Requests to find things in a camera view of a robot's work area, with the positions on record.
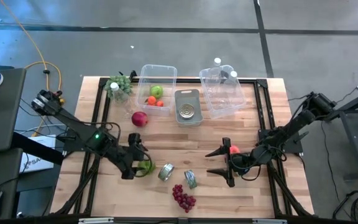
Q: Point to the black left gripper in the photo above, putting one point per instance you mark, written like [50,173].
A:
[128,161]

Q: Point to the white cardboard box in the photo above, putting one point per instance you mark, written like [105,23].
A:
[36,161]

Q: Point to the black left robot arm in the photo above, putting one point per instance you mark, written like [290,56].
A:
[82,133]

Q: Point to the green grape bunch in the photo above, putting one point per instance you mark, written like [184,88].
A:
[123,82]

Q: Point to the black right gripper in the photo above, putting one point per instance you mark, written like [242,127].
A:
[241,165]

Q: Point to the tangerine cluster with leaf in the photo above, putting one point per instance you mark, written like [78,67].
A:
[151,100]

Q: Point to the dark red apple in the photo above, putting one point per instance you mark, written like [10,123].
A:
[140,119]

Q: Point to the blue red tuna can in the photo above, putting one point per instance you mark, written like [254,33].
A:
[187,111]

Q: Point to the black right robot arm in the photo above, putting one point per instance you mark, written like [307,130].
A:
[294,127]

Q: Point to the red grape bunch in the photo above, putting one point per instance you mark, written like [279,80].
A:
[183,200]

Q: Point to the black low desk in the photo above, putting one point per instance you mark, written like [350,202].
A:
[8,174]

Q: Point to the dark green label can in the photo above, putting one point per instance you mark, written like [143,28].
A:
[190,179]

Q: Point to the green apple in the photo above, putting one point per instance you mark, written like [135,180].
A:
[149,168]
[156,92]

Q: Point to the small grey plastic bin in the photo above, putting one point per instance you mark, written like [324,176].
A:
[194,93]

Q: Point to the silver can barcode label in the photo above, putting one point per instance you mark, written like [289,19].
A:
[166,172]

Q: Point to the clear plastic bin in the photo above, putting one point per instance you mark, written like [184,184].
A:
[157,74]
[225,105]

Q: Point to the black metal table frame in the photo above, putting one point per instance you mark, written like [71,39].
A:
[98,93]

